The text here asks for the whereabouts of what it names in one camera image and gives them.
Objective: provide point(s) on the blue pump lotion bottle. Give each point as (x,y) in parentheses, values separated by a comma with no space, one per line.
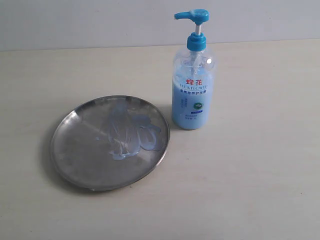
(193,76)

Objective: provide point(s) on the blue soap smear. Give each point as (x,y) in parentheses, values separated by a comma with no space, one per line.
(127,132)

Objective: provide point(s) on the round stainless steel plate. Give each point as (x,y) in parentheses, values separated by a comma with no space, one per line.
(79,151)

